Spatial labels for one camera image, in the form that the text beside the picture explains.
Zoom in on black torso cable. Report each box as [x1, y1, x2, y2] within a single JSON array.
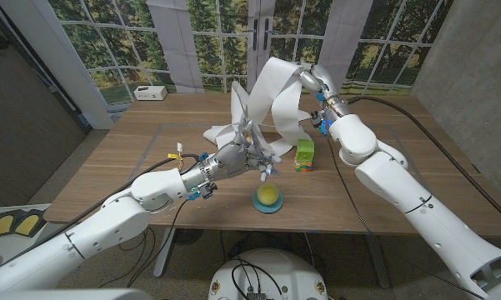
[[231, 256, 284, 299]]

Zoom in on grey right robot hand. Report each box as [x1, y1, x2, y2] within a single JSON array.
[[293, 62, 352, 123]]

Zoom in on yellow tennis ball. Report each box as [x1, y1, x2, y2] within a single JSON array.
[[257, 183, 280, 206]]

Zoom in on small blue plate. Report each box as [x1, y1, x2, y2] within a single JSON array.
[[252, 187, 284, 214]]

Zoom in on yellow black foot pedal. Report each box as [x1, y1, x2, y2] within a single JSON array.
[[0, 211, 16, 239], [14, 209, 47, 238]]

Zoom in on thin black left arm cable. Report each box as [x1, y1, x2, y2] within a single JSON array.
[[124, 198, 191, 288]]

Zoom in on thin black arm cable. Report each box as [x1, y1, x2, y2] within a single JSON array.
[[324, 135, 484, 300], [124, 198, 191, 288]]

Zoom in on multicoloured puzzle cube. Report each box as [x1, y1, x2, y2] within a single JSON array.
[[293, 156, 313, 173]]

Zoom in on grey table leg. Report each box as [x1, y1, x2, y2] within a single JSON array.
[[365, 234, 392, 289]]

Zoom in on white receipt paper strip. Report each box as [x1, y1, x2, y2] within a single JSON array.
[[203, 57, 313, 158]]

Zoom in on printed window forest backdrop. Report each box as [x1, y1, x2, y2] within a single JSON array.
[[48, 0, 455, 105]]

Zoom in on dark brown door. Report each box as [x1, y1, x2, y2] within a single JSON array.
[[0, 7, 88, 208]]

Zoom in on white socket box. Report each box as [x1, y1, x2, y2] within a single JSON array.
[[133, 85, 168, 102]]

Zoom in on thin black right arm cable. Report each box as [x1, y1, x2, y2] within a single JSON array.
[[324, 135, 484, 300]]

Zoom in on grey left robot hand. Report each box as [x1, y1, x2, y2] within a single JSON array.
[[181, 137, 284, 194]]

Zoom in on green cube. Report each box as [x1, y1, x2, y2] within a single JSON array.
[[295, 139, 316, 163]]

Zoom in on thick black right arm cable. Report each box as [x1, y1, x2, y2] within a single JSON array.
[[348, 95, 501, 229]]

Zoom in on white floor platform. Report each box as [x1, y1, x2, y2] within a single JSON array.
[[0, 203, 87, 293]]

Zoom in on grey orange-handled scissors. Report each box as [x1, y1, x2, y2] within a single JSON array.
[[237, 117, 268, 164]]

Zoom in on white table leg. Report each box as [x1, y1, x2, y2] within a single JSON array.
[[153, 227, 177, 278]]

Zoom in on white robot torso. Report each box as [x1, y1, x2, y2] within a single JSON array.
[[208, 248, 329, 300]]

